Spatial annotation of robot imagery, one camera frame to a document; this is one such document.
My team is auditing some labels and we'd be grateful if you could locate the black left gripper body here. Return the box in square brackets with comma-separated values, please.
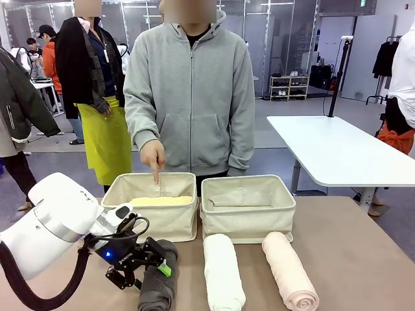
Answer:
[84, 231, 147, 270]

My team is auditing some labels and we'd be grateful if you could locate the grey towel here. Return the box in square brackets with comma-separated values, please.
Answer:
[137, 238, 180, 311]

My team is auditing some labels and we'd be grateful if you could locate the yellow towel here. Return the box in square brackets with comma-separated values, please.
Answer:
[129, 195, 194, 207]

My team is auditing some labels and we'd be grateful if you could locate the white towel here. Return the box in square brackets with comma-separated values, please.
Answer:
[203, 233, 246, 311]

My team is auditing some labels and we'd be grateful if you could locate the pink towel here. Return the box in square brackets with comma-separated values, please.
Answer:
[261, 231, 320, 311]

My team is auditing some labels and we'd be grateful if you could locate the hoodie person's right forearm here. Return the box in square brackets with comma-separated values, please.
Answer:
[123, 87, 161, 152]

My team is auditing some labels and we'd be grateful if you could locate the hoodie person's left forearm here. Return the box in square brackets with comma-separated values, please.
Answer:
[226, 93, 256, 178]

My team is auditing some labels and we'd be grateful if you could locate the hoodie person's right hand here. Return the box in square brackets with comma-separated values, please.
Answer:
[139, 139, 166, 186]

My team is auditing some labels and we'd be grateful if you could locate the beige fabric basket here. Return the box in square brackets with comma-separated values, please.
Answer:
[101, 172, 199, 244]
[199, 174, 297, 244]

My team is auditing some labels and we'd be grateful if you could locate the person in yellow apron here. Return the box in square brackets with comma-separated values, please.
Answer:
[54, 0, 134, 195]

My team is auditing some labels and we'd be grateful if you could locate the person in grey hoodie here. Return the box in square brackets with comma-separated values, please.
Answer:
[123, 0, 256, 197]

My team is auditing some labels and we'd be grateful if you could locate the person in dark green jacket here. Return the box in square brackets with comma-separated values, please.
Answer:
[0, 45, 62, 211]

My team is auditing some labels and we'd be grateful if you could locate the white background desk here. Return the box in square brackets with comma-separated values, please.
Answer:
[30, 77, 64, 137]

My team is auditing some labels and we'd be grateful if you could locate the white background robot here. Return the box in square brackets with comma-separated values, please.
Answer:
[11, 47, 33, 78]
[116, 43, 131, 65]

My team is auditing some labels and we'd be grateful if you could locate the person in orange jacket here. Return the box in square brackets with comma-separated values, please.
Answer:
[38, 24, 64, 114]

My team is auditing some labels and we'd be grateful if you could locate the white side table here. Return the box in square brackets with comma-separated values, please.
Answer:
[266, 115, 415, 214]

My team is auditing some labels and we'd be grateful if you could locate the wooden shoe rack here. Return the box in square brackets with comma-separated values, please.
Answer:
[268, 75, 309, 101]

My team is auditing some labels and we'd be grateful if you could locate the black equipment case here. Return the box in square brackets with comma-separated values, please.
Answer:
[309, 64, 335, 90]

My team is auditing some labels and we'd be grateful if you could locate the orange garment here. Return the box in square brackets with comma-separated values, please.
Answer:
[377, 128, 415, 156]

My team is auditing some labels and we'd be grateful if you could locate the black hanging coat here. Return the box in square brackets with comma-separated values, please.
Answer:
[372, 40, 400, 78]

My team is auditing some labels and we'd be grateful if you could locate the person in white jacket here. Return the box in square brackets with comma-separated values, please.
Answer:
[384, 27, 415, 135]

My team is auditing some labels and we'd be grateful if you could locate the left wrist thin black cable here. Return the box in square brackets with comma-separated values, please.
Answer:
[93, 215, 150, 244]

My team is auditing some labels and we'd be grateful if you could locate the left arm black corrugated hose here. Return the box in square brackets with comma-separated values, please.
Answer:
[0, 239, 95, 311]

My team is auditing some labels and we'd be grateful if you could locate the black tripod pole with camera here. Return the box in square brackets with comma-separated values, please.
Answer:
[327, 36, 355, 118]

